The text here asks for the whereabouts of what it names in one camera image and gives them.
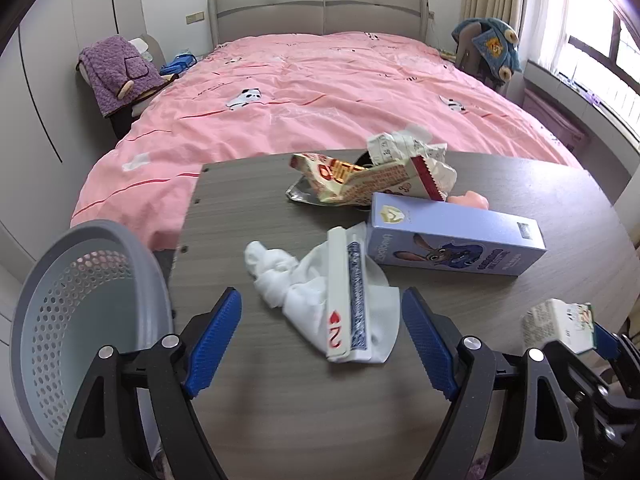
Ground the pink cloth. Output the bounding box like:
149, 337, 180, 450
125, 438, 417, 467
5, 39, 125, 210
522, 87, 588, 151

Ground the window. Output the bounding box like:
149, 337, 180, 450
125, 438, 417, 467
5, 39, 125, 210
555, 0, 640, 131

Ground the white wardrobe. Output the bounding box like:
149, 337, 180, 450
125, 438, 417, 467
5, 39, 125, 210
0, 0, 146, 261

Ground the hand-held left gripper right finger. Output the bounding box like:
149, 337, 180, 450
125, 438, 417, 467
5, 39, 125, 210
401, 287, 586, 480

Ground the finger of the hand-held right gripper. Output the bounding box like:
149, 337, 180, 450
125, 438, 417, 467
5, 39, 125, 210
595, 325, 640, 401
544, 341, 621, 416

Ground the small white green carton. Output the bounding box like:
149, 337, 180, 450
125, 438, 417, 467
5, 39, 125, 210
520, 298, 598, 356

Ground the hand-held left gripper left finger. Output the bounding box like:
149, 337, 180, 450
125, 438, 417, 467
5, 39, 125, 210
55, 287, 243, 480

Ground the crumpled printed paper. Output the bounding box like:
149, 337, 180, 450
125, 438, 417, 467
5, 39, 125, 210
366, 122, 458, 196

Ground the blue packet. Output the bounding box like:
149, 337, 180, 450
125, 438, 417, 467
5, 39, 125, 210
160, 52, 197, 77

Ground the pink panda print duvet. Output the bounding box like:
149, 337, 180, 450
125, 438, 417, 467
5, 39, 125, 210
70, 31, 583, 253

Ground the cream red print snack bag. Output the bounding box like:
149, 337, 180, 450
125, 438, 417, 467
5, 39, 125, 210
286, 151, 447, 208

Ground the grey padded headboard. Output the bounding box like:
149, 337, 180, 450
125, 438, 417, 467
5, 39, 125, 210
207, 0, 431, 51

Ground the purple fleece robe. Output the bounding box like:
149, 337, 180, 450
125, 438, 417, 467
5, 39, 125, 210
79, 35, 166, 118

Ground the beige chair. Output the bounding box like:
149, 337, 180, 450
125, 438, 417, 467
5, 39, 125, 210
75, 34, 168, 141

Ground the blue bear print garment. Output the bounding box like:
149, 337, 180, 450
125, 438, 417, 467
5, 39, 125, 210
451, 16, 523, 81

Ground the white playing card box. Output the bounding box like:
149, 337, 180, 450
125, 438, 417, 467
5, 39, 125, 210
325, 226, 373, 361

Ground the white plastic bag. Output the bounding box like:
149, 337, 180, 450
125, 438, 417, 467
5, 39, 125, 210
244, 222, 402, 365

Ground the pink pig toy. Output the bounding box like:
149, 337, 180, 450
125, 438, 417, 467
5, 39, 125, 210
446, 189, 490, 211

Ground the blue rabbit print box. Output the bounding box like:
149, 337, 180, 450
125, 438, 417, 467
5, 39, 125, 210
366, 191, 547, 278

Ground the grey perforated plastic basket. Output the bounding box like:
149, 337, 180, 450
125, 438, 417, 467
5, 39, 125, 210
10, 220, 176, 471

